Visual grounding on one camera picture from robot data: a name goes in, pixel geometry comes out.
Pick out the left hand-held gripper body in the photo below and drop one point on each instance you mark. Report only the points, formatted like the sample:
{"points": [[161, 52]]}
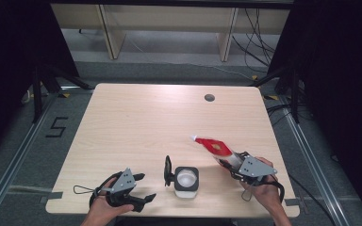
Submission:
{"points": [[122, 183]]}

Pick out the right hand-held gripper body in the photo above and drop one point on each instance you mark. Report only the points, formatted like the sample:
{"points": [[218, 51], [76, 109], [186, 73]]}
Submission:
{"points": [[254, 168]]}

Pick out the red and white spouted pouch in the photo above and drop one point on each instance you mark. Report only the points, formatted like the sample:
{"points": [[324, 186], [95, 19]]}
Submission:
{"points": [[217, 148]]}

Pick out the clear jar with black lid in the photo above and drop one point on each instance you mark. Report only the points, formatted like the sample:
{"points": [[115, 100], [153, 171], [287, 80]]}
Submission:
{"points": [[186, 181]]}

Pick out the person's right hand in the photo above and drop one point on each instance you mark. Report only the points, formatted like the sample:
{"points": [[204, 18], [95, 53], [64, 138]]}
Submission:
{"points": [[264, 194]]}

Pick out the person's left hand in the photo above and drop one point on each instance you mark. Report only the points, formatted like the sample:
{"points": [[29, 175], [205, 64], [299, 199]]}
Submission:
{"points": [[102, 210]]}

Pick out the grey round table grommet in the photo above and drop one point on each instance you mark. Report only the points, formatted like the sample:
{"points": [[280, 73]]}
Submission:
{"points": [[209, 97]]}

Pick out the black metal stand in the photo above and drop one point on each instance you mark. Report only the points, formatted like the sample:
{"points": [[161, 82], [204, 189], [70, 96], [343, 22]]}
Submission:
{"points": [[37, 94], [294, 94]]}

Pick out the grey flat floor strip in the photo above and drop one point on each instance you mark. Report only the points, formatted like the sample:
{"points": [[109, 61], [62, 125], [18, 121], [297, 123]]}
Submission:
{"points": [[15, 188]]}

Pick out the black curtain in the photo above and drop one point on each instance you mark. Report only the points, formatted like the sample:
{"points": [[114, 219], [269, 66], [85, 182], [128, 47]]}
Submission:
{"points": [[342, 78], [12, 47]]}

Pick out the light wooden shelf unit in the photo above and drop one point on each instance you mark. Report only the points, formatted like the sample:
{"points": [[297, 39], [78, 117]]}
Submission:
{"points": [[169, 17]]}

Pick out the aluminium floor rail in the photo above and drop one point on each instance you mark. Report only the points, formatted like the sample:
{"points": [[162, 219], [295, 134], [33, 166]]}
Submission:
{"points": [[314, 163], [12, 166]]}

